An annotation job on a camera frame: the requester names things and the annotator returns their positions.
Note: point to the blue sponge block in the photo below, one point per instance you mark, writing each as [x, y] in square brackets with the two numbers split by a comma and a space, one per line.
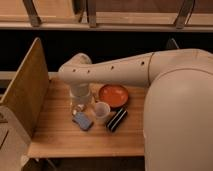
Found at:
[83, 121]

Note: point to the black whiteboard eraser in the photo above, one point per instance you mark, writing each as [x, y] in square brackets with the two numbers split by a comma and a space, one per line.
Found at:
[117, 118]

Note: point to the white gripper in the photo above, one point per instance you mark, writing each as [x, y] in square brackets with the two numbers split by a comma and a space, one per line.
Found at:
[81, 97]

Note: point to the white plastic cup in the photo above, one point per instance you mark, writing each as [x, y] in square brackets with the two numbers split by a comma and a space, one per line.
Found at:
[101, 111]

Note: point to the wooden left side panel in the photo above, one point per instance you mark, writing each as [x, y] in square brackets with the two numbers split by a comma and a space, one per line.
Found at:
[23, 98]

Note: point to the dark right side panel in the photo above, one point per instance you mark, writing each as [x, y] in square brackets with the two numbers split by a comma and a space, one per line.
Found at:
[171, 44]

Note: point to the orange round plate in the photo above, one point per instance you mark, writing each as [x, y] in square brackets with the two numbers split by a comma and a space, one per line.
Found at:
[114, 95]

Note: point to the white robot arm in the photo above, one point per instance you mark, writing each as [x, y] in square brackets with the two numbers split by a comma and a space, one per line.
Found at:
[178, 108]

